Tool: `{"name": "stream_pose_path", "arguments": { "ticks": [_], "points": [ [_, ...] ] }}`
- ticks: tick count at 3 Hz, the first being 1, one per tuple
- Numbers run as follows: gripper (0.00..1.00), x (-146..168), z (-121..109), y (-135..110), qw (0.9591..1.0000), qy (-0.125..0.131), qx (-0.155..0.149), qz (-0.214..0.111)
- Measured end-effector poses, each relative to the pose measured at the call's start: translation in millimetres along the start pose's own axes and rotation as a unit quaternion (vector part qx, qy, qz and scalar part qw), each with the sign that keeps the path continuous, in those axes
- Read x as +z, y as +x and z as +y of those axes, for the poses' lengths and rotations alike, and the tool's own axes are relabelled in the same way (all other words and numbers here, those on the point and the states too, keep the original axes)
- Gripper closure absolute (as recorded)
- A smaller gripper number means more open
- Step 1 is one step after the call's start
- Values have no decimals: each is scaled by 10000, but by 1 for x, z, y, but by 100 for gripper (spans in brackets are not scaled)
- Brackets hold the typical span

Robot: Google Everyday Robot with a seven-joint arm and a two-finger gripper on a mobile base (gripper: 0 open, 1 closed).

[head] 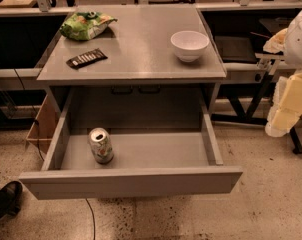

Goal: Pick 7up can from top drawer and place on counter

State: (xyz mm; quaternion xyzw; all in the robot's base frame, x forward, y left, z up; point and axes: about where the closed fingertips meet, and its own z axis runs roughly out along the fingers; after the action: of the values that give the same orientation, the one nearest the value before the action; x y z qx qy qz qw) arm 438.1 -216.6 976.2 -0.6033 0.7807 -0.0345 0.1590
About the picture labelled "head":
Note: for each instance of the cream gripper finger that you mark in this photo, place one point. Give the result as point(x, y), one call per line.
point(290, 107)
point(276, 43)

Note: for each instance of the green white 7up can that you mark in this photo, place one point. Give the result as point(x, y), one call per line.
point(100, 144)

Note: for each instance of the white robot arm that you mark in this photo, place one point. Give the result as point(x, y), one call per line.
point(293, 44)

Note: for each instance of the grey open top drawer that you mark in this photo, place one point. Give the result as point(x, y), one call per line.
point(157, 158)

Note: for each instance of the grey counter cabinet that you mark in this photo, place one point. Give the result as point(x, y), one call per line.
point(141, 80)

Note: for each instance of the dark tray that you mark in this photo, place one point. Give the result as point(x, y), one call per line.
point(235, 49)

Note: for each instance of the white ceramic bowl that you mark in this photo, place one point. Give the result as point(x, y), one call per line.
point(189, 46)

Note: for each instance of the black snack bar wrapper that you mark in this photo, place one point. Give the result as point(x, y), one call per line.
point(86, 59)

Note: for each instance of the green chip bag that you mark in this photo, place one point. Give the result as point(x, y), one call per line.
point(84, 26)

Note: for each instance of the wooden box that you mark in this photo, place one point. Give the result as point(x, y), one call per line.
point(42, 130)

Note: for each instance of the black shoe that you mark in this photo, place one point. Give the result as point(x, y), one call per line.
point(10, 196)

